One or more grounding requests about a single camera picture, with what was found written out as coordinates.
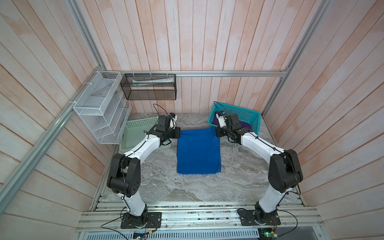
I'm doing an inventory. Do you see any purple towel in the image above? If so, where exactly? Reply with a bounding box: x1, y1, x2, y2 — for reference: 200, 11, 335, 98
212, 115, 252, 130

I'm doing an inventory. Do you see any teal plastic basket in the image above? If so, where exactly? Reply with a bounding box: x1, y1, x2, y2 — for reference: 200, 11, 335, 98
208, 102, 261, 135

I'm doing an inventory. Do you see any blue towel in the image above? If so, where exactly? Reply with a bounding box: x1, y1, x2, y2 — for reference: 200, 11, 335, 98
177, 128, 222, 175

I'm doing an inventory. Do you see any light green plastic basket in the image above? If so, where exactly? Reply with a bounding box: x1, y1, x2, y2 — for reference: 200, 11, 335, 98
118, 117, 158, 154

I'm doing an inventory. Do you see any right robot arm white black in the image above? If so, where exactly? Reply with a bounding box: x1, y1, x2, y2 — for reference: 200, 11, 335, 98
216, 111, 303, 218

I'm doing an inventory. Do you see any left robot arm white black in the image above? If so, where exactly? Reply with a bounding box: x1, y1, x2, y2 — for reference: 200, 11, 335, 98
107, 113, 181, 217

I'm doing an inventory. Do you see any green circuit board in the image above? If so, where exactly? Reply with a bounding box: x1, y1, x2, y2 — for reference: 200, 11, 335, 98
259, 229, 277, 240

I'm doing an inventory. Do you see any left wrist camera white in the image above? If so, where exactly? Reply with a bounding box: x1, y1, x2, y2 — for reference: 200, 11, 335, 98
169, 113, 177, 129

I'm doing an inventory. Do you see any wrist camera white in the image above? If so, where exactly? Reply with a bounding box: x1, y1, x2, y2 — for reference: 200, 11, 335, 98
216, 111, 227, 128
169, 113, 177, 129

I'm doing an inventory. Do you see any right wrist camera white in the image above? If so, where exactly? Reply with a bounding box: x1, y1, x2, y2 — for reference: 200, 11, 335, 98
216, 111, 227, 128

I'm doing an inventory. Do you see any black mesh wall basket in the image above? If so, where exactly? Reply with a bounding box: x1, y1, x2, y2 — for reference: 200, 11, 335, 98
120, 73, 177, 101

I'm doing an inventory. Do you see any white wire mesh shelf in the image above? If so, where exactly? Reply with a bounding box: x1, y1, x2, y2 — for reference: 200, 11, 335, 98
74, 71, 132, 145

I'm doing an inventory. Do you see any aluminium frame bar back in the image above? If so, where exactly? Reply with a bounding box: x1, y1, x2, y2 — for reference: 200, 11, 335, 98
100, 69, 288, 78

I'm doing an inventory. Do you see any aluminium frame bar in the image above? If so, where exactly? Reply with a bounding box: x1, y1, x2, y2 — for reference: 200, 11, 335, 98
1, 66, 105, 215
100, 69, 288, 78

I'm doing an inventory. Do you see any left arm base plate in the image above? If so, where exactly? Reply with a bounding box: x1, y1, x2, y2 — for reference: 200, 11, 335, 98
121, 212, 162, 229

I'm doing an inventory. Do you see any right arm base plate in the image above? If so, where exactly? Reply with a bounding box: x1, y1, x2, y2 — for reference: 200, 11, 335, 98
237, 208, 281, 226

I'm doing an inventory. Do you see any white vented cable duct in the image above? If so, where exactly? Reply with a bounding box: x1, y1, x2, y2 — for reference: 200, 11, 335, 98
86, 228, 260, 240

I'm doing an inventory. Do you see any aluminium mounting rail front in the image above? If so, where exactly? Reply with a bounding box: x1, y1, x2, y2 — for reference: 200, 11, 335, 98
76, 201, 324, 232

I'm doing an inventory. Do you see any aluminium frame post right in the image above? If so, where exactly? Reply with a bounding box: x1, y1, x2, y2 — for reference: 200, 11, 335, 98
262, 1, 334, 118

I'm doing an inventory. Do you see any aluminium frame bar left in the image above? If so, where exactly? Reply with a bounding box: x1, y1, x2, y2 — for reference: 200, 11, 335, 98
1, 66, 105, 215

